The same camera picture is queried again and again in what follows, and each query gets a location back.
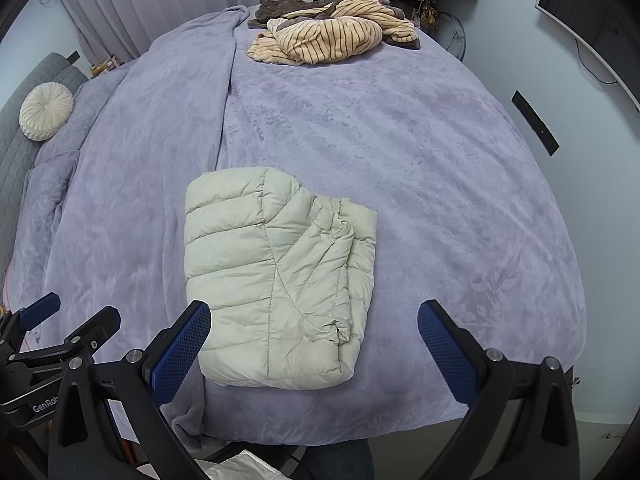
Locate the black monitor cable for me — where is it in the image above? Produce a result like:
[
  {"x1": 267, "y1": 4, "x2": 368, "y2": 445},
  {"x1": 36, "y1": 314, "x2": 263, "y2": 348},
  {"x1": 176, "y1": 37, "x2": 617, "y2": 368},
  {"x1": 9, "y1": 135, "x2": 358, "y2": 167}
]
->
[{"x1": 575, "y1": 40, "x2": 621, "y2": 86}]

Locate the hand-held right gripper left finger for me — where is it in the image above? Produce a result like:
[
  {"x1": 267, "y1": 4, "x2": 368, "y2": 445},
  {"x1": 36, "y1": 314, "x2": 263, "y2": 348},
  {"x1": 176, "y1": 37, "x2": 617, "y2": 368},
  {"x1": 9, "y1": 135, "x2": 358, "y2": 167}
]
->
[{"x1": 47, "y1": 300, "x2": 213, "y2": 480}]

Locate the brown patterned bag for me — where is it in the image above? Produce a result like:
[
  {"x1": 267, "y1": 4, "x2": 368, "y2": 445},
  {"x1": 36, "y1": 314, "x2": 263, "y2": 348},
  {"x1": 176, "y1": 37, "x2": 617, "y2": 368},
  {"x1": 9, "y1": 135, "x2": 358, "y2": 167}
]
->
[{"x1": 420, "y1": 0, "x2": 442, "y2": 31}]

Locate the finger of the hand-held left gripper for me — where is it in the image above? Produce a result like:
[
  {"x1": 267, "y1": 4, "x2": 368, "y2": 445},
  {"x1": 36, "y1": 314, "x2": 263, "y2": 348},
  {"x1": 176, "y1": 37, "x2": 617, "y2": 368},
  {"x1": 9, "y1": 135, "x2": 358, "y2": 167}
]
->
[
  {"x1": 10, "y1": 306, "x2": 122, "y2": 376},
  {"x1": 0, "y1": 292, "x2": 62, "y2": 346}
]

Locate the white plastic bag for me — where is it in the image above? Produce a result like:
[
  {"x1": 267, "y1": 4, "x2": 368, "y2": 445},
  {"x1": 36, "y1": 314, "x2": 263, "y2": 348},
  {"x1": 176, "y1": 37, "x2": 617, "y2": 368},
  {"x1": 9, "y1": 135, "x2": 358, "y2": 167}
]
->
[{"x1": 192, "y1": 450, "x2": 293, "y2": 480}]

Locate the small round fan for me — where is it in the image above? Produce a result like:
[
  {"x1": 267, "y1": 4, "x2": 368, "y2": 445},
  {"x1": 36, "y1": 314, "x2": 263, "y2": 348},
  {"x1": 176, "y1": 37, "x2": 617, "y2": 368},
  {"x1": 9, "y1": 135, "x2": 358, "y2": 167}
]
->
[{"x1": 440, "y1": 5, "x2": 468, "y2": 61}]

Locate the small colourful clutter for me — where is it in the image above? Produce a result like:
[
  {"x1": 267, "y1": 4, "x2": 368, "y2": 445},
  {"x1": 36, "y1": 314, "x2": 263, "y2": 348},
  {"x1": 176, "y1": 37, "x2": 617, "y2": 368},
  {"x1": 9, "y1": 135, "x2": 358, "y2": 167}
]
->
[{"x1": 90, "y1": 57, "x2": 121, "y2": 78}]

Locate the black monitor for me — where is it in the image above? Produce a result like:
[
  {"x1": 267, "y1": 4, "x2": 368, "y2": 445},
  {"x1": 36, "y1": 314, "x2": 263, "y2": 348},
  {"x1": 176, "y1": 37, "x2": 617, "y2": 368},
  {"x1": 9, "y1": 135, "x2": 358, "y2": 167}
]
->
[{"x1": 535, "y1": 0, "x2": 640, "y2": 106}]

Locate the purple fleece blanket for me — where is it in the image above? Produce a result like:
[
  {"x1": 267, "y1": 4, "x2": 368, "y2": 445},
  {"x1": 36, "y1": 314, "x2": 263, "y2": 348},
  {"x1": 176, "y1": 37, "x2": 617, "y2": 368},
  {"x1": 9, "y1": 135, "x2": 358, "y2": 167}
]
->
[{"x1": 2, "y1": 0, "x2": 587, "y2": 453}]

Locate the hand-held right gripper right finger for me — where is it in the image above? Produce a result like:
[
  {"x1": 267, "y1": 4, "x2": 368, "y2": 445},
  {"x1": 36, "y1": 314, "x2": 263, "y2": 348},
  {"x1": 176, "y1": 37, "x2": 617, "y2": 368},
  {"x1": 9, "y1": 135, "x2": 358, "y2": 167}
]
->
[{"x1": 417, "y1": 300, "x2": 581, "y2": 480}]

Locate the brown fleece garment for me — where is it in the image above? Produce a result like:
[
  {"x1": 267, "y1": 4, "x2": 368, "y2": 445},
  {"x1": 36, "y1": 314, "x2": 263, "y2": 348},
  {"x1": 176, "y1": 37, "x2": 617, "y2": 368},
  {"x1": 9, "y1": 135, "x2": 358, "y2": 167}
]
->
[{"x1": 248, "y1": 0, "x2": 421, "y2": 51}]

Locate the black wall bar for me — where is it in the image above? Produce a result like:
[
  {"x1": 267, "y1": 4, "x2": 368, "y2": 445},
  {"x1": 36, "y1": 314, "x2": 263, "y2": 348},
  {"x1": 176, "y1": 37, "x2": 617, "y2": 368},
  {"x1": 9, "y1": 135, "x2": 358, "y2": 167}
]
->
[{"x1": 511, "y1": 90, "x2": 560, "y2": 157}]

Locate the grey quilted headboard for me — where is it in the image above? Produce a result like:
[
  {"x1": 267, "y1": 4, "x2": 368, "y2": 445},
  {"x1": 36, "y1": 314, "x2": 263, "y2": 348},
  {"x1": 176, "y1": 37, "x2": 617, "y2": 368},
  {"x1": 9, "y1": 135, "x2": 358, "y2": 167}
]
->
[{"x1": 0, "y1": 52, "x2": 91, "y2": 261}]

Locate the cream quilted puffer jacket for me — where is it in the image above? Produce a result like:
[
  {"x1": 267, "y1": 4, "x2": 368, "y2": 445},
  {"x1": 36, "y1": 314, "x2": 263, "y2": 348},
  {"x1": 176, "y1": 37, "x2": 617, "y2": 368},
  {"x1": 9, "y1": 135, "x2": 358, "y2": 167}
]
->
[{"x1": 184, "y1": 166, "x2": 378, "y2": 391}]

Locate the round cream pleated cushion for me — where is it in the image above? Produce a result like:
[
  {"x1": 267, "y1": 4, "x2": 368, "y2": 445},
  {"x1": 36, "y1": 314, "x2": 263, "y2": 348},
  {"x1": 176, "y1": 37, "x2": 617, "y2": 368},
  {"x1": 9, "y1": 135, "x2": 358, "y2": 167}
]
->
[{"x1": 19, "y1": 82, "x2": 75, "y2": 142}]

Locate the beige striped fleece garment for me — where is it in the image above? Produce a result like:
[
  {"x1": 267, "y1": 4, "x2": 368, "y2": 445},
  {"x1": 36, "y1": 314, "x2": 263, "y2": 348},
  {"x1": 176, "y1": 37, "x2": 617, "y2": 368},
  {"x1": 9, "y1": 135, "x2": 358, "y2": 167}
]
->
[{"x1": 246, "y1": 0, "x2": 418, "y2": 66}]

